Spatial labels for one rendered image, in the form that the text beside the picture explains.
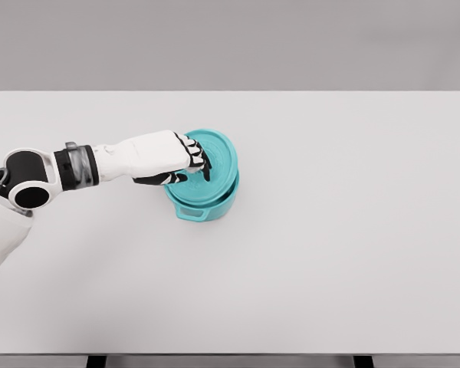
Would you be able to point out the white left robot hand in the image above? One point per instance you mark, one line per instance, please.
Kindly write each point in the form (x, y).
(159, 153)

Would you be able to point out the teal pot lid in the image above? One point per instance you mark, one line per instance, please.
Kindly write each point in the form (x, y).
(216, 168)

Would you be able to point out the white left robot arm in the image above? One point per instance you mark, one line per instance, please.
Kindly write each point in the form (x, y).
(30, 180)

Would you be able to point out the teal pot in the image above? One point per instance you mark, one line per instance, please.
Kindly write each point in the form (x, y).
(214, 211)

